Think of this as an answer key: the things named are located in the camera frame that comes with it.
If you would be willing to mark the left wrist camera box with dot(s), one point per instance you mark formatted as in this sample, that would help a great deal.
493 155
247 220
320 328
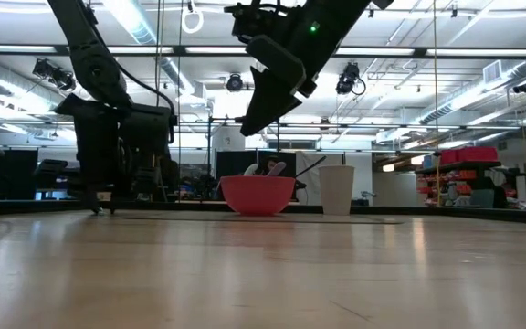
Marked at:
151 128

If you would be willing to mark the thin dark table mat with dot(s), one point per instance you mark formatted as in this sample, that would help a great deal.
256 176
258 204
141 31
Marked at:
199 219

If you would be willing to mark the pink utensil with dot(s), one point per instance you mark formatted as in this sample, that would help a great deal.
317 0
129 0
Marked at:
276 168

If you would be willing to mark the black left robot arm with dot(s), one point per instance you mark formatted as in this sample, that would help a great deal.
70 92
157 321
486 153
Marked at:
91 55

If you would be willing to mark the white hanging cloth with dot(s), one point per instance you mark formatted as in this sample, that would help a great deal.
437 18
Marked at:
308 183

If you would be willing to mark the red plastic bowl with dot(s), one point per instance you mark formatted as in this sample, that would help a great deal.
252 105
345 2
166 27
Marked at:
257 196

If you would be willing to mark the black ceiling camera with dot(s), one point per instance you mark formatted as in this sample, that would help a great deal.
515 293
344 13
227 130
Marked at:
57 77
347 78
234 82
524 87

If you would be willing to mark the shelf with red bins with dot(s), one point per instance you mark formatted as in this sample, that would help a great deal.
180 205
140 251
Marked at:
466 155

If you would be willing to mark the small white utensil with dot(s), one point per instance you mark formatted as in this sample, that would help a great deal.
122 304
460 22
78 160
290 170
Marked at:
101 211

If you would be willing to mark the overhead frame bar with lights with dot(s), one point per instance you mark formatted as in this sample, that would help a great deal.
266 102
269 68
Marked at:
413 51

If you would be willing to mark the person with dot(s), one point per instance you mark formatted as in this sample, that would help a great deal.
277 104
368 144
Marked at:
268 160

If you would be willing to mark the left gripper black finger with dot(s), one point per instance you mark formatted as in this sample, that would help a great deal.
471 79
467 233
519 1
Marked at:
116 198
91 198

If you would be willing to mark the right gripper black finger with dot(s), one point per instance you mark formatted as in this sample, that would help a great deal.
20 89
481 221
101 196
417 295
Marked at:
265 107

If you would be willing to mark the tall white cup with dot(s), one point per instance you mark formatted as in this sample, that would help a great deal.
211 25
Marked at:
336 192

